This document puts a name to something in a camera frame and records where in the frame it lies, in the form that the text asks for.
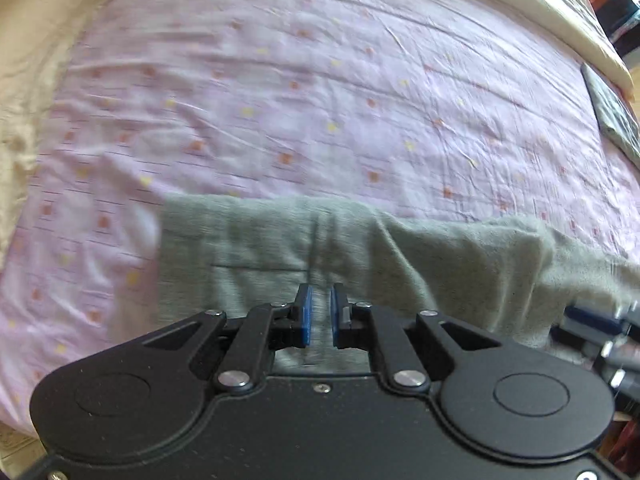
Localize hanging clothes rack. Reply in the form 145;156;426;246
569;0;640;61

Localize cream pillow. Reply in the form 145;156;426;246
1;0;107;257

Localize folded light grey garment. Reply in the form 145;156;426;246
580;63;640;170

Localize pink patterned bed sheet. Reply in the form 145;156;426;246
1;0;639;432

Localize grey speckled pants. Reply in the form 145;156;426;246
157;195;639;373

